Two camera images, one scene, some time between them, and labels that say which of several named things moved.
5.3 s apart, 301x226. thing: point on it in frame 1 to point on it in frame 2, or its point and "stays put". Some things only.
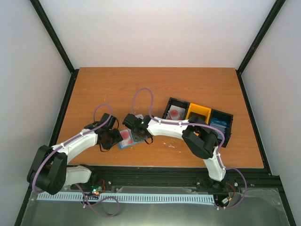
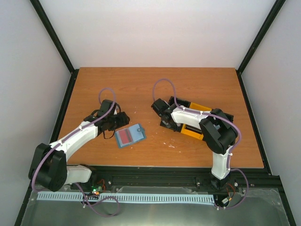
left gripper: x=118 y=138 to x=123 y=121
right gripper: x=136 y=138 to x=170 y=125
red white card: x=126 y=137 stays put
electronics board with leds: x=95 y=190 stays put
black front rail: x=240 y=178 stays put
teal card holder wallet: x=127 y=141 stays put
